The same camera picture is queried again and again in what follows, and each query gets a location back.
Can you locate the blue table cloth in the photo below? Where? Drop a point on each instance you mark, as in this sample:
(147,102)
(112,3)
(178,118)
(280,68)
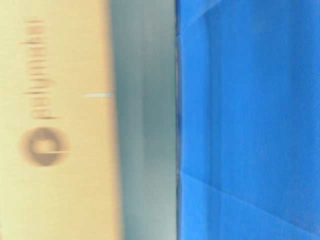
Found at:
(249,121)

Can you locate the brown polymaker cardboard box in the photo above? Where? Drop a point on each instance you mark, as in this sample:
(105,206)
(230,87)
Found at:
(59,170)

